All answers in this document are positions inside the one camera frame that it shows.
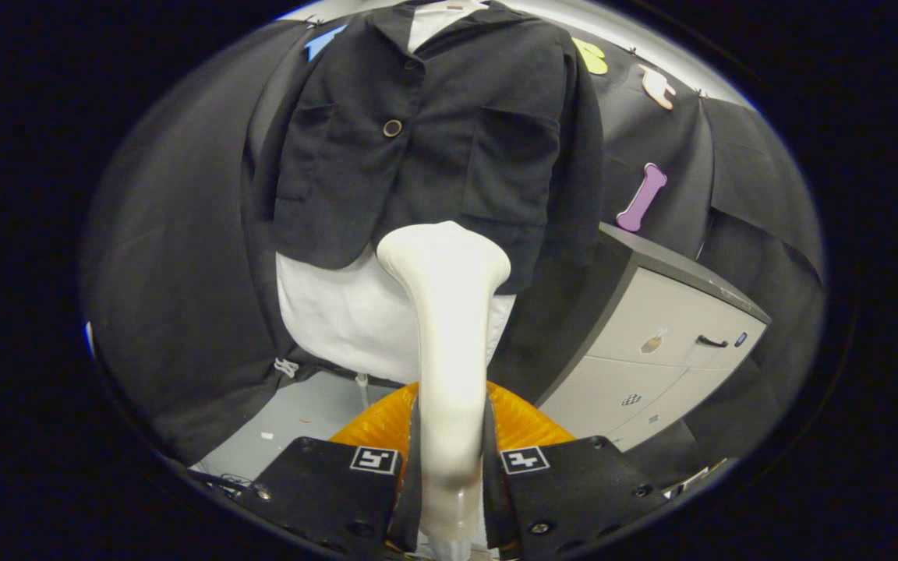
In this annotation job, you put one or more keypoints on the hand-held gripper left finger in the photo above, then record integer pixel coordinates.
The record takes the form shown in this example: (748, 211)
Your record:
(332, 491)

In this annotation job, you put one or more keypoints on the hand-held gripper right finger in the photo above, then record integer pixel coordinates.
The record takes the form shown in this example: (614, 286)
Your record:
(574, 491)

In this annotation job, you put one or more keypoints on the white shirt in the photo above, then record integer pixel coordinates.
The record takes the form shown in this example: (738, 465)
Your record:
(340, 312)

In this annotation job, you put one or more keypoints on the white garment steamer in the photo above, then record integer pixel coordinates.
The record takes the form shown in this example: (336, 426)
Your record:
(449, 351)

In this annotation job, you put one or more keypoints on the black jacket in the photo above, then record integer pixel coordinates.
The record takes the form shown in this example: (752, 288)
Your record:
(449, 156)

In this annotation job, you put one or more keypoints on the cardboard tag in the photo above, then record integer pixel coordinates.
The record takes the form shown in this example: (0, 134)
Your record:
(698, 477)

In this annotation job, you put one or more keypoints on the white plastic clip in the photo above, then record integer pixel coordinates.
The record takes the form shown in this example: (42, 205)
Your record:
(287, 367)

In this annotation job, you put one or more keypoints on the grey cabinet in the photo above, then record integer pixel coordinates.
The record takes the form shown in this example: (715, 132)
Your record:
(652, 374)

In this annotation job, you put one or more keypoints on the round drawer lock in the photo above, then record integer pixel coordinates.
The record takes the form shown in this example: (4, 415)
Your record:
(652, 343)

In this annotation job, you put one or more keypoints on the black backdrop cloth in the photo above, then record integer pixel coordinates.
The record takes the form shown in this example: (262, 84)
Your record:
(168, 273)

